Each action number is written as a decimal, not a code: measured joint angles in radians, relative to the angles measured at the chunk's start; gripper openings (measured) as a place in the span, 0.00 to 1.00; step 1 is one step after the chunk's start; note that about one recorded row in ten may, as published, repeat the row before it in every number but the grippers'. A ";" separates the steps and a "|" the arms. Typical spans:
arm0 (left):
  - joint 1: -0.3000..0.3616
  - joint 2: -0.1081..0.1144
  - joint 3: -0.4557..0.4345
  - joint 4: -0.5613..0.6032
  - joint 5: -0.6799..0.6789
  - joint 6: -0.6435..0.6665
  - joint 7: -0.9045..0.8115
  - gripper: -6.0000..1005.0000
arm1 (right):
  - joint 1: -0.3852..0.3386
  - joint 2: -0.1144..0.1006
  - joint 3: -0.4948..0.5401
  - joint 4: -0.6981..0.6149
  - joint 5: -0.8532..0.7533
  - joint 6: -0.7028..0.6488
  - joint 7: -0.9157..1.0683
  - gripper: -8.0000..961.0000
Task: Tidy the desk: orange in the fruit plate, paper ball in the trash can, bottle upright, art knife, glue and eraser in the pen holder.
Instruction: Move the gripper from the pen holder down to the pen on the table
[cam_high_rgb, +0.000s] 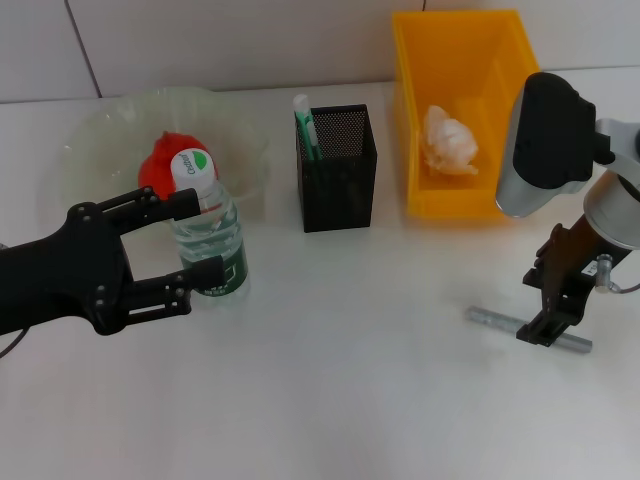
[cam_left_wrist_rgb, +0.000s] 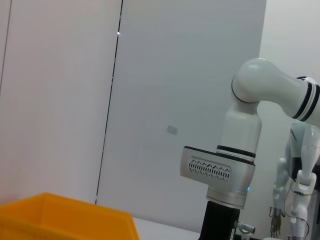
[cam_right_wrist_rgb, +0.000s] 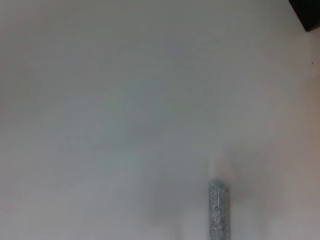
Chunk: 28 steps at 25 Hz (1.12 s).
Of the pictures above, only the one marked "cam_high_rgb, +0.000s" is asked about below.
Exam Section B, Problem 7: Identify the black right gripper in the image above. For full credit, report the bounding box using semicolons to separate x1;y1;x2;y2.
516;222;632;348

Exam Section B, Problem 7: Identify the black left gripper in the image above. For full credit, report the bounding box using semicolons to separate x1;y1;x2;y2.
0;186;225;337

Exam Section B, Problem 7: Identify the clear green-label water bottle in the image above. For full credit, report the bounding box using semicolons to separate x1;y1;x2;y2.
168;148;250;307

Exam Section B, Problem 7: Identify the grey marker pen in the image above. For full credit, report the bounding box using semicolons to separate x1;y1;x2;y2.
467;306;594;354

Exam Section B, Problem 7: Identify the red-orange toy orange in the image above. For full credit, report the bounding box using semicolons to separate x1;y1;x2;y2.
138;130;216;199

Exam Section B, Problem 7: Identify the green utility knife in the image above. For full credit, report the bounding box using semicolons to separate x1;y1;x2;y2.
293;93;321;162

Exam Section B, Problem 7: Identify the white paper ball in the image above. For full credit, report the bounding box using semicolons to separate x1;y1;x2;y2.
422;104;480;177

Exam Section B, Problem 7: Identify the pale green glass fruit plate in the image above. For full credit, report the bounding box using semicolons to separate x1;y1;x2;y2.
58;87;272;216

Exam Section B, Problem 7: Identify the black mesh pen holder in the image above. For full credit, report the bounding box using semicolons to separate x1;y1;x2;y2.
293;103;378;234

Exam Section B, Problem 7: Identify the yellow plastic bin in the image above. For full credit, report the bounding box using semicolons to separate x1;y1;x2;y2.
390;8;544;220

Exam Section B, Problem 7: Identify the right gripper cable with plug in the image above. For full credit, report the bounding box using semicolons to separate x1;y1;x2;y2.
593;253;640;295

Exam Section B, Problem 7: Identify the gripper cable with plug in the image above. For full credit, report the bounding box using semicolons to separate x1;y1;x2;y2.
593;253;640;295
0;327;27;359

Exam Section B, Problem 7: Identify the left gripper cable with plug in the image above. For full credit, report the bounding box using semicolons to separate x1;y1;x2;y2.
0;327;27;359

